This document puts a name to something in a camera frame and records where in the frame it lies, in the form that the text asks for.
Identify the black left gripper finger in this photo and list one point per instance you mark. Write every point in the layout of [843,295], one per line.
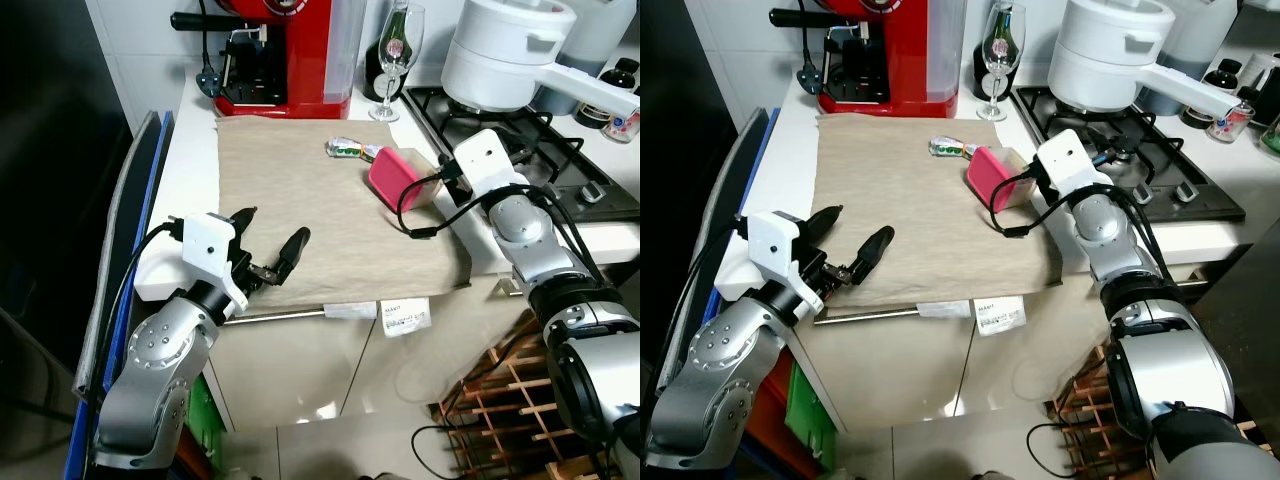
[875,250]
[244,222]
[293,250]
[822,222]

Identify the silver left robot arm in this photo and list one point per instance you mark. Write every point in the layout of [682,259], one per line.
[150,370]
[720,370]

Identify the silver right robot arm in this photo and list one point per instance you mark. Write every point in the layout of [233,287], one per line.
[530,240]
[1110,230]

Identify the dark grey mini fridge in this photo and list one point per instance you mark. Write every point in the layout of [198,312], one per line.
[1240,320]

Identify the beige linen cloth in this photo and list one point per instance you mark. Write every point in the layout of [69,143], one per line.
[300,200]
[900,200]

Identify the small white cloth tag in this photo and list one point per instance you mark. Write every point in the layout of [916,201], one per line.
[350,309]
[945,309]

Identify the white kitchen cabinet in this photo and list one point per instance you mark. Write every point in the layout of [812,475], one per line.
[900,380]
[300,370]

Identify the white green tube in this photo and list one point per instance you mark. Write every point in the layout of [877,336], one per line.
[955,148]
[350,150]

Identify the printed white cloth tag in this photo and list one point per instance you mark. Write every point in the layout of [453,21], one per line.
[998,315]
[405,317]

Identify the red coffee machine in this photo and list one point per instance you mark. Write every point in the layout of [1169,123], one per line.
[900,60]
[300,60]

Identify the orange flat board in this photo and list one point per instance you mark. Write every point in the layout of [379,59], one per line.
[195,460]
[770,440]

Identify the dark green wine bottle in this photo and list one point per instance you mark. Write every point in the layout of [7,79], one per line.
[372,75]
[982,75]

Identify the small printed glass cup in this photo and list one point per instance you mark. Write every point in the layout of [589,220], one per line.
[622,125]
[1230,122]

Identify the clear wine glass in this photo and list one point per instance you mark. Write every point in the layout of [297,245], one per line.
[400,45]
[1003,45]

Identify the dark red-label sauce bottle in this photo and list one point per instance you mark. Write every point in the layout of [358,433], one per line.
[1215,85]
[610,85]

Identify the wooden slatted rack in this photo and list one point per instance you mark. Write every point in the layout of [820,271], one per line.
[1090,430]
[500,400]

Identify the steel gas hob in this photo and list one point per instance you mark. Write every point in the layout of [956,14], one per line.
[560,170]
[1180,170]

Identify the grey plastic jug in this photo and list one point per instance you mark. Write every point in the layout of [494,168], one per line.
[600,30]
[1200,30]

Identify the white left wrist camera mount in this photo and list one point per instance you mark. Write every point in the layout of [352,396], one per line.
[770,240]
[205,245]

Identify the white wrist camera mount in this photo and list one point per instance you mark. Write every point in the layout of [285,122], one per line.
[480,160]
[1065,160]
[770,240]
[205,245]

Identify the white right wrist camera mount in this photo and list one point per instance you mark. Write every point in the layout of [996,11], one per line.
[480,160]
[1065,160]

